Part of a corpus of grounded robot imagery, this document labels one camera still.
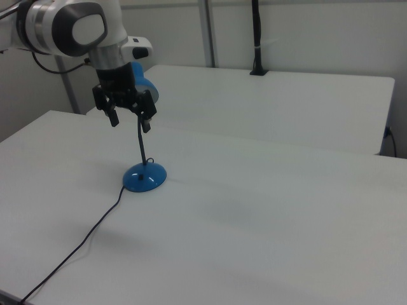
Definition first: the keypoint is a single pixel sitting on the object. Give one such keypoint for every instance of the white zip tie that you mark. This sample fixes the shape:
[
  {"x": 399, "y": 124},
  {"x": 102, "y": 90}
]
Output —
[{"x": 259, "y": 47}]

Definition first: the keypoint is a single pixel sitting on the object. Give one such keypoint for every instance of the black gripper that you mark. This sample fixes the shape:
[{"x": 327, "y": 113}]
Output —
[{"x": 114, "y": 79}]

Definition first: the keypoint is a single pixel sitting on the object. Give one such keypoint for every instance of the grey metal partition post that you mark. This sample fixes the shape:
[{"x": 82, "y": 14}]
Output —
[
  {"x": 210, "y": 31},
  {"x": 68, "y": 89}
]

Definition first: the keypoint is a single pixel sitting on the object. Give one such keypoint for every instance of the black camera pole with clamp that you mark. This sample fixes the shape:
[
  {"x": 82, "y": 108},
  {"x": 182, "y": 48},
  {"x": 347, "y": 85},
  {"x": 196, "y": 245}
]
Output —
[{"x": 257, "y": 31}]

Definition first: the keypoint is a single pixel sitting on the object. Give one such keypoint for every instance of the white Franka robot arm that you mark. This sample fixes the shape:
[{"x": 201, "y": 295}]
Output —
[{"x": 47, "y": 19}]

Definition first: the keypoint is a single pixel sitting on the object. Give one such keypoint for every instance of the blue gooseneck desk lamp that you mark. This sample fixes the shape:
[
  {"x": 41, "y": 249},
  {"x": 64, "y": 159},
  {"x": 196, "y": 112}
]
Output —
[{"x": 143, "y": 178}]

